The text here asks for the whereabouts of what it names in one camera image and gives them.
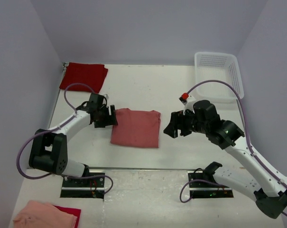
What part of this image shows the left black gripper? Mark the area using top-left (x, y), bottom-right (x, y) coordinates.
top-left (94, 105), bottom-right (117, 128)

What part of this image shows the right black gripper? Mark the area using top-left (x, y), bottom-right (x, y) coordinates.
top-left (164, 107), bottom-right (209, 138)

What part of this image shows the salmon pink t shirt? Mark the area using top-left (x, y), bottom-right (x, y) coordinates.
top-left (111, 108), bottom-right (161, 148)

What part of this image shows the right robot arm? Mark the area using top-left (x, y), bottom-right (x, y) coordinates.
top-left (164, 98), bottom-right (287, 219)

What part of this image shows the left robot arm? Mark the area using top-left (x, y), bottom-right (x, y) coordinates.
top-left (29, 93), bottom-right (118, 187)

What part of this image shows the folded dark red shirt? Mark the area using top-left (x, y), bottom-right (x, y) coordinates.
top-left (59, 62), bottom-right (108, 93)

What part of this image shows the white plastic basket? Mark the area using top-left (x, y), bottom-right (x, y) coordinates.
top-left (194, 52), bottom-right (244, 103)

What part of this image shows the folded red shirt front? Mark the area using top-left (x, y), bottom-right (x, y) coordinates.
top-left (55, 205), bottom-right (81, 228)

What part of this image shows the folded light pink shirt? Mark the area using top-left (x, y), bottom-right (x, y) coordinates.
top-left (13, 200), bottom-right (77, 228)

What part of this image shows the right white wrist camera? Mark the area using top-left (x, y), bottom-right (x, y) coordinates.
top-left (179, 93), bottom-right (196, 115)

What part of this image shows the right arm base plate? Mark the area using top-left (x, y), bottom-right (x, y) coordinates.
top-left (188, 170), bottom-right (234, 199)

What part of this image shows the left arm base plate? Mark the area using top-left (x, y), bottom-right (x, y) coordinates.
top-left (60, 177), bottom-right (105, 200)

